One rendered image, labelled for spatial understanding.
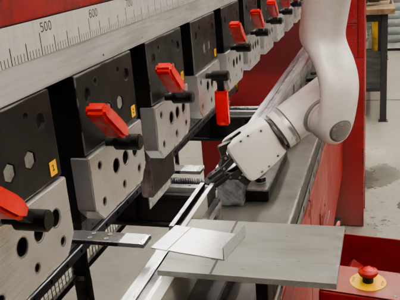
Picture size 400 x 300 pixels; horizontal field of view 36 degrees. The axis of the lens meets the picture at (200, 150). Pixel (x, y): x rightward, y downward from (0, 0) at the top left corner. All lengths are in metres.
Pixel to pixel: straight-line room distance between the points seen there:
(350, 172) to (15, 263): 2.76
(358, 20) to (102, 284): 1.72
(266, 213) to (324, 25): 0.45
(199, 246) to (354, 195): 2.32
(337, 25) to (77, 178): 0.67
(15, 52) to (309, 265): 0.55
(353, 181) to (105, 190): 2.61
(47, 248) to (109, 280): 2.39
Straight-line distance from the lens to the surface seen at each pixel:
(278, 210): 1.39
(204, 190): 1.22
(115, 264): 3.09
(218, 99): 1.05
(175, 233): 1.03
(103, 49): 0.69
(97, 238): 1.04
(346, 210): 3.29
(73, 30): 0.63
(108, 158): 0.69
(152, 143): 0.84
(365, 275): 1.29
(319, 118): 1.17
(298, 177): 1.58
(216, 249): 0.97
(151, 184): 0.92
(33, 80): 0.56
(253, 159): 1.23
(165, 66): 0.78
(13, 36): 0.54
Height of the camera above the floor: 1.45
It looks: 18 degrees down
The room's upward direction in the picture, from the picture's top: 5 degrees counter-clockwise
